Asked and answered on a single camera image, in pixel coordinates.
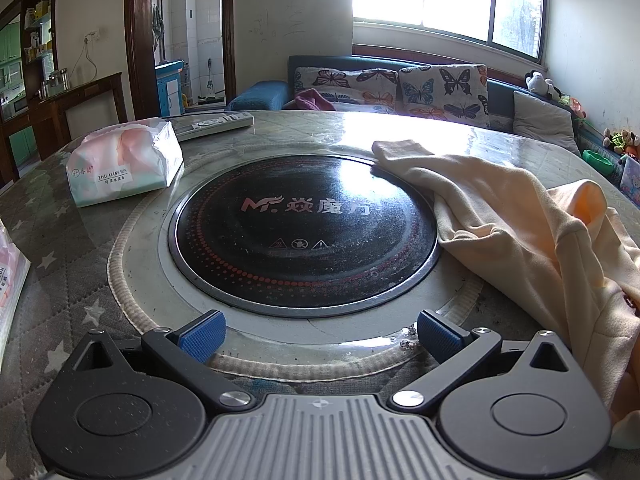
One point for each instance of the wooden shelf unit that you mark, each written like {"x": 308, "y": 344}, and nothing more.
{"x": 37, "y": 35}

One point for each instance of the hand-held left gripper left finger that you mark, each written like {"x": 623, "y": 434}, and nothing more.
{"x": 202, "y": 336}

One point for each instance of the wooden door frame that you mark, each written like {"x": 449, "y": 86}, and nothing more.
{"x": 137, "y": 35}

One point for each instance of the pink cloth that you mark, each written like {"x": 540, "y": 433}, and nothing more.
{"x": 312, "y": 100}

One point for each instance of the round black induction cooktop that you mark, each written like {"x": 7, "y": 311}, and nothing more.
{"x": 300, "y": 240}

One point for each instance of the wall socket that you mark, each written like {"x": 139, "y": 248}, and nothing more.
{"x": 92, "y": 36}

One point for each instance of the blue cabinet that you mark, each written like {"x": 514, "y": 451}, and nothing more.
{"x": 169, "y": 85}

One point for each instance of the mop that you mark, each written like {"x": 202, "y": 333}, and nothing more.
{"x": 210, "y": 80}

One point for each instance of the panda plush toy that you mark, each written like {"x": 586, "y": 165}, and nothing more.
{"x": 540, "y": 85}

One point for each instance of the white remote control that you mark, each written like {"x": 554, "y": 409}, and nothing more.
{"x": 215, "y": 124}

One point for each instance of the wooden counter cabinet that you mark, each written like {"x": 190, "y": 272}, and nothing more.
{"x": 75, "y": 105}

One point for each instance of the hanging towel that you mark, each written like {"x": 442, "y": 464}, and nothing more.
{"x": 158, "y": 27}

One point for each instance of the grey pillow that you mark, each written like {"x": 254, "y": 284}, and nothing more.
{"x": 542, "y": 120}

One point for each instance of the butterfly print cushion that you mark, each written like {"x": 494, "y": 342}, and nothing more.
{"x": 445, "y": 92}
{"x": 345, "y": 85}

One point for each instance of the brown green plush toy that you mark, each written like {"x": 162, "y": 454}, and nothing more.
{"x": 620, "y": 141}

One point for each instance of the green bowl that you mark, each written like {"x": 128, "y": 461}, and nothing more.
{"x": 599, "y": 160}

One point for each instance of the cream long-sleeve top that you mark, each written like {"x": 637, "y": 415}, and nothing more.
{"x": 500, "y": 210}

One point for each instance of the pink white tissue pack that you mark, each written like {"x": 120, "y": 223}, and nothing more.
{"x": 125, "y": 160}
{"x": 10, "y": 285}

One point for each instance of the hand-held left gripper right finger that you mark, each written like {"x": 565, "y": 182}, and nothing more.
{"x": 435, "y": 334}

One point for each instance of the blue sofa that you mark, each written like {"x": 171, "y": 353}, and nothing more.
{"x": 320, "y": 62}

